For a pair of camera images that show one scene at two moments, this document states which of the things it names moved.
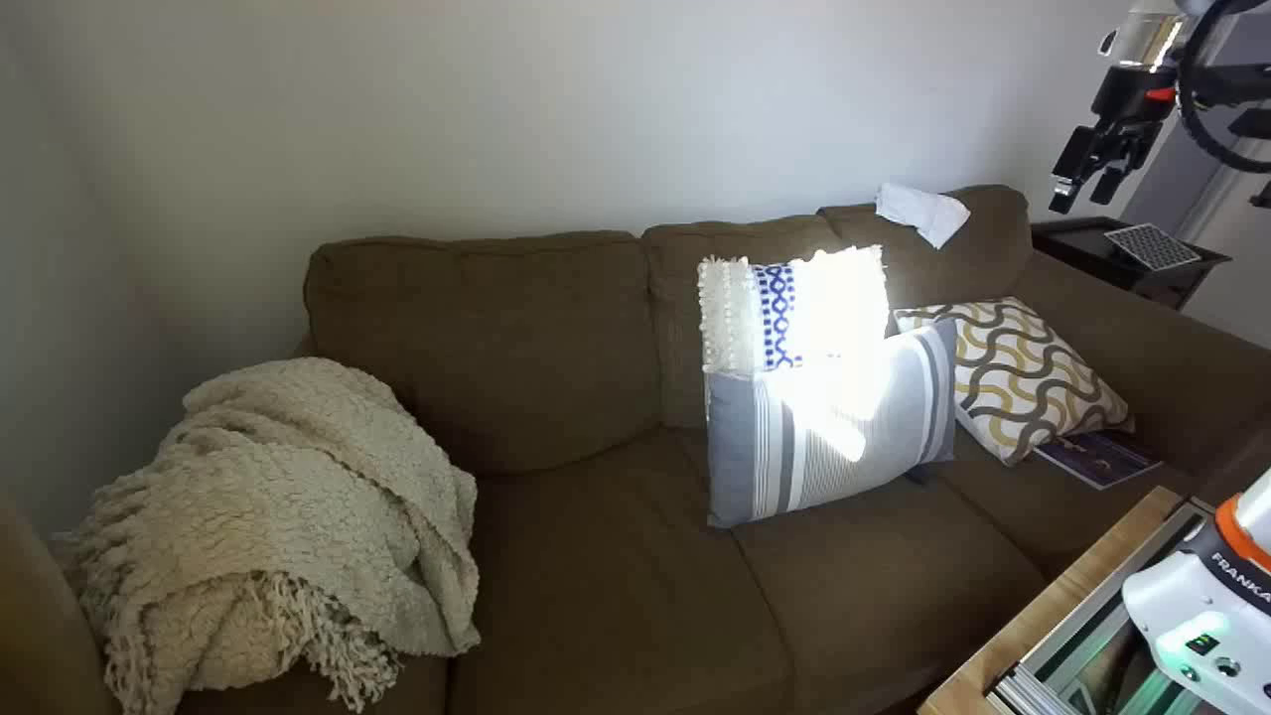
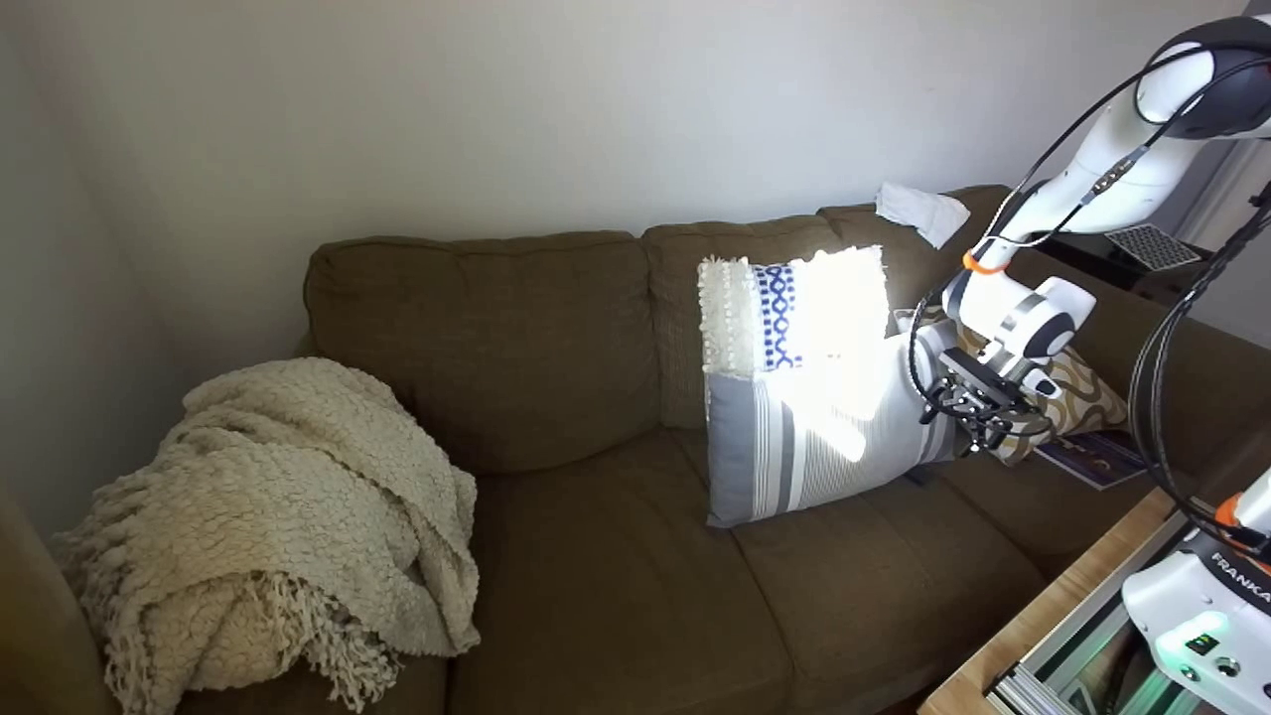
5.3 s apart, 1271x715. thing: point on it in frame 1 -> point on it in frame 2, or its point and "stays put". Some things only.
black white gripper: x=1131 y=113 -> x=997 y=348
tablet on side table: x=1148 y=244 stays put
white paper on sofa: x=925 y=213 stays put
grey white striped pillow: x=797 y=436 stays put
